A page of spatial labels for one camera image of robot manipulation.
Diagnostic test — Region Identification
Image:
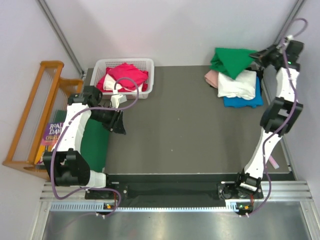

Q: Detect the green t shirt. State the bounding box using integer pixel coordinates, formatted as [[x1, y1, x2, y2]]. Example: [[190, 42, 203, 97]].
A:
[[210, 47, 257, 80]]

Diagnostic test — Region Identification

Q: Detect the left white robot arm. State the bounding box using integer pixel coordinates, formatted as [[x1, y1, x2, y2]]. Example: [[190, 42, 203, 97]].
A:
[[42, 86, 127, 199]]

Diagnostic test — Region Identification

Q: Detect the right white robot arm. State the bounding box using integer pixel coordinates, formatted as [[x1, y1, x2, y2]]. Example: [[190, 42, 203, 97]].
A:
[[233, 35, 304, 198]]

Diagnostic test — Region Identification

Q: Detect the green folding board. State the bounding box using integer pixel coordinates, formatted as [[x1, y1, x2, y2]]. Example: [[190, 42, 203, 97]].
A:
[[52, 109, 112, 174]]

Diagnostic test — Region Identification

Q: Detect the folded white t shirt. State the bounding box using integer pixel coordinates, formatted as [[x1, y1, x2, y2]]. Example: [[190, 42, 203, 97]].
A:
[[217, 70, 257, 100]]

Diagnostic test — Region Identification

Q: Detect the white shirt in basket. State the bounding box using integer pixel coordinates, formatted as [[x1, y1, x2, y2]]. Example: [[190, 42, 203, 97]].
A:
[[97, 74, 137, 92]]

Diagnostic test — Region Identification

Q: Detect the crimson red t shirt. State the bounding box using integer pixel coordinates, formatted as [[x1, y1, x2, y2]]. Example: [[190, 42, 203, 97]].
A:
[[96, 63, 149, 93]]

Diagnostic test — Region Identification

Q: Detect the folded blue t shirt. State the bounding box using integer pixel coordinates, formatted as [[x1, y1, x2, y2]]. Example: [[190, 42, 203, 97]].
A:
[[223, 76, 264, 108]]

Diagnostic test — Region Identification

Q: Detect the white plastic laundry basket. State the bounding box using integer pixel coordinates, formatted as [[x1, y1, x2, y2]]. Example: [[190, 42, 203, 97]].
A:
[[88, 58, 156, 100]]

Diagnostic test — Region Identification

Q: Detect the folded pink t shirt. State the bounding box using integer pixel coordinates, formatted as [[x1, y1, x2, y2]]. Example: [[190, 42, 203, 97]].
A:
[[204, 70, 219, 89]]

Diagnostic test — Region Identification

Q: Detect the Roald Dahl book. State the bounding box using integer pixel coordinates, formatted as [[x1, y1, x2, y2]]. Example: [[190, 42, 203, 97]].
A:
[[34, 122, 64, 165]]

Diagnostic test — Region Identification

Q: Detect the wooden book rack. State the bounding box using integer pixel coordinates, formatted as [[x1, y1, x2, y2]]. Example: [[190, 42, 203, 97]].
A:
[[2, 60, 83, 180]]

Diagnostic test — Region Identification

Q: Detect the lilac marker pen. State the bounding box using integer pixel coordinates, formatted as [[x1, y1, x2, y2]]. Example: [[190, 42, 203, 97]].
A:
[[268, 156, 280, 170]]

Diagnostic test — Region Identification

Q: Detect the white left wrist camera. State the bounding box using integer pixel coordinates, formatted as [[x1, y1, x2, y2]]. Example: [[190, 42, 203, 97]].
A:
[[110, 90, 127, 109]]

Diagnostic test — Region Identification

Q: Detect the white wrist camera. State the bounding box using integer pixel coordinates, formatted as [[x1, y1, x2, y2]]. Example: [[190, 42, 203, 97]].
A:
[[110, 90, 127, 109], [282, 34, 294, 46]]

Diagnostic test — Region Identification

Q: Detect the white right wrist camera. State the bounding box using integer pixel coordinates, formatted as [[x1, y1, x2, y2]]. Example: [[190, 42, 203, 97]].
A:
[[282, 34, 294, 46]]

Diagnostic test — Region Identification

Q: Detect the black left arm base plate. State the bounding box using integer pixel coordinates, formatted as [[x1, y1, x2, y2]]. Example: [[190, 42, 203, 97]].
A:
[[84, 182, 129, 200]]

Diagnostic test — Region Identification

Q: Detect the grey slotted cable duct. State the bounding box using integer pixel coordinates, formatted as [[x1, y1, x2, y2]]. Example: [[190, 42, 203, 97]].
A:
[[50, 202, 252, 213]]

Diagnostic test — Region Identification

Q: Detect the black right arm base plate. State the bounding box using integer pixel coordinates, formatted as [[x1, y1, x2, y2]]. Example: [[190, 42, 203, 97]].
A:
[[216, 181, 264, 200]]

